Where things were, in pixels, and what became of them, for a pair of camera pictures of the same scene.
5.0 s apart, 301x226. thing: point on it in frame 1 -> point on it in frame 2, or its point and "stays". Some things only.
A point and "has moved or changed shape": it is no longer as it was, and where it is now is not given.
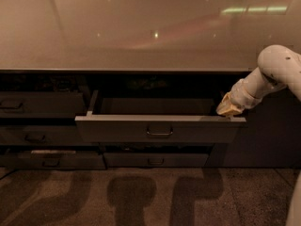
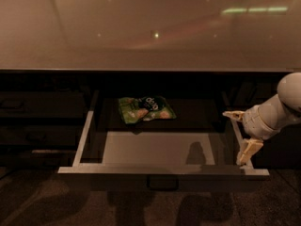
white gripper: x=241 y=95 -> x=253 y=122
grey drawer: x=41 y=136 stays
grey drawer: x=34 y=104 stays
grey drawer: x=156 y=121 has moved or changed shape
